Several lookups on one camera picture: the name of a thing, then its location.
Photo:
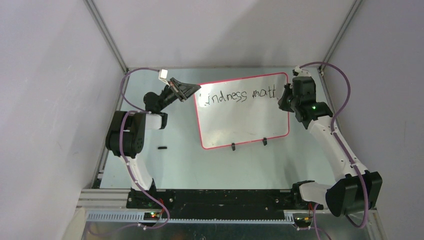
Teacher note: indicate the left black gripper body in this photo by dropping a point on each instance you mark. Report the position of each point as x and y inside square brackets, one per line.
[167, 96]

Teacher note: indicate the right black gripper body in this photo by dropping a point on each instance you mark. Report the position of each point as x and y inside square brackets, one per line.
[289, 102]

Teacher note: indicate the pink framed whiteboard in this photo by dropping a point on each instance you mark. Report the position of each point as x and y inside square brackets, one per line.
[242, 110]

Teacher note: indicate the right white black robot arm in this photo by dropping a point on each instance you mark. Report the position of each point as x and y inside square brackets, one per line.
[356, 188]

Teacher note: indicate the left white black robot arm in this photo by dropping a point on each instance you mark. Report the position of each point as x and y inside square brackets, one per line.
[125, 137]

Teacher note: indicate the left circuit board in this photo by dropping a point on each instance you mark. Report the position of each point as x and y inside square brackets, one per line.
[152, 216]

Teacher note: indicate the circuit board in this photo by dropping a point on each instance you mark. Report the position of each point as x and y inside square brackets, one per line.
[303, 222]
[152, 216]

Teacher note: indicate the right circuit board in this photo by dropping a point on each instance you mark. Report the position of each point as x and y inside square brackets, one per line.
[303, 222]

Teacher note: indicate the white object at corner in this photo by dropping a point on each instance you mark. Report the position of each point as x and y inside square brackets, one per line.
[76, 226]

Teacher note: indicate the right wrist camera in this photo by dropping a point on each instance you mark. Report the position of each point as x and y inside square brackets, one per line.
[300, 73]

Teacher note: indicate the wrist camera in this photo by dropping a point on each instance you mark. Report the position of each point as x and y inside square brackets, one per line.
[300, 73]
[162, 76]

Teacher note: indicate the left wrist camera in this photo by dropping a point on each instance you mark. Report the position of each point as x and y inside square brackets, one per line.
[162, 76]

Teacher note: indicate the wire whiteboard stand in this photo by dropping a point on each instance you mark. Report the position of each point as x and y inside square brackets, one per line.
[248, 144]

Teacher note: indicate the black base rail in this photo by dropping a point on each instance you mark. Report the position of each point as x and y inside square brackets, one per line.
[218, 204]

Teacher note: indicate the aluminium frame profile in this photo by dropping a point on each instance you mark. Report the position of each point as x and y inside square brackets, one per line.
[103, 199]

